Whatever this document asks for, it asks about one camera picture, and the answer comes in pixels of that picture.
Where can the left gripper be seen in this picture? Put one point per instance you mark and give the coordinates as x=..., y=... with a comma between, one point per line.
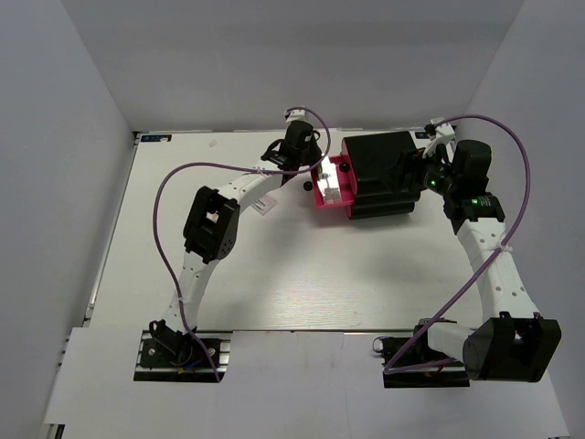
x=317, y=152

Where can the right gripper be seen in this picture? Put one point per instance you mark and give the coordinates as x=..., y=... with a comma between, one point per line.
x=439, y=154

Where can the pink brown eyeshadow palette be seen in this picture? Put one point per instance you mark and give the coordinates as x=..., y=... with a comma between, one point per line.
x=327, y=182

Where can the black drawer organizer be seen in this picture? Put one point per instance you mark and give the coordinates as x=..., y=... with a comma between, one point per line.
x=374, y=174

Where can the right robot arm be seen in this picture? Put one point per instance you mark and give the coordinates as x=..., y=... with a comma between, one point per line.
x=514, y=342

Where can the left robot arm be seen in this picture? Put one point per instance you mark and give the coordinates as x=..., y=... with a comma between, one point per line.
x=211, y=227

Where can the white labelled card box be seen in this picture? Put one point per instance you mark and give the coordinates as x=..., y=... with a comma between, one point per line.
x=265, y=204

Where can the blue label left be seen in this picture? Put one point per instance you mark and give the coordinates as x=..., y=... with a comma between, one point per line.
x=155, y=138

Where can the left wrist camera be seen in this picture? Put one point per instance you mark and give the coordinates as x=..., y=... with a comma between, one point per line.
x=296, y=114

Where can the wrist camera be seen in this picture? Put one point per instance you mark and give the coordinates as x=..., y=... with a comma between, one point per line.
x=296, y=114
x=440, y=132

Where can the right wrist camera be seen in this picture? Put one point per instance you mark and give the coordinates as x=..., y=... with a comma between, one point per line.
x=440, y=132

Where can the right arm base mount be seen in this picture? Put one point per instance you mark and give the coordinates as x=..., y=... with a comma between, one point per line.
x=441, y=376

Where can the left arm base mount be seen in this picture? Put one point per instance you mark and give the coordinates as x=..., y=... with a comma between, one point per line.
x=167, y=356

